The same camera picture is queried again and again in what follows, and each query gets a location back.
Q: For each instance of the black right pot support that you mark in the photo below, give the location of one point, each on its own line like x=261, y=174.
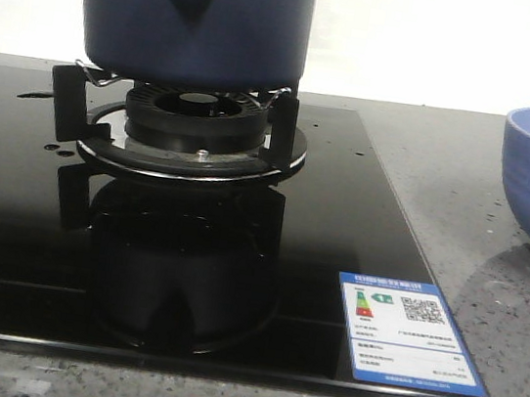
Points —
x=68, y=104

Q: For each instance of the black right gas burner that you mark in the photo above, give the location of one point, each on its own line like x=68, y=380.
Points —
x=201, y=167

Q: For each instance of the blue energy label sticker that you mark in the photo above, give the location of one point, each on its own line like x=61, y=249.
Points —
x=402, y=334

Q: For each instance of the black glass gas cooktop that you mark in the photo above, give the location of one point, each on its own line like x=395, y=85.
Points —
x=246, y=285

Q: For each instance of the blue saucepan with handle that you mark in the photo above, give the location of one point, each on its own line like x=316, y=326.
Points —
x=213, y=44

